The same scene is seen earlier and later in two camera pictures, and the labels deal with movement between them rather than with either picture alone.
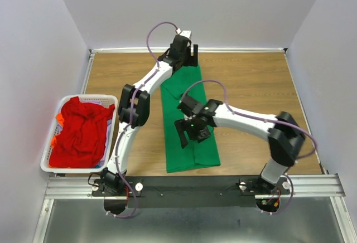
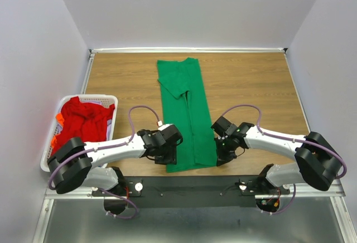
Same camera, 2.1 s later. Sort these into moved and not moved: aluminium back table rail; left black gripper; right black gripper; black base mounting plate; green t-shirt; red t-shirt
Moved: right black gripper; left black gripper
Not moved: aluminium back table rail; red t-shirt; black base mounting plate; green t-shirt
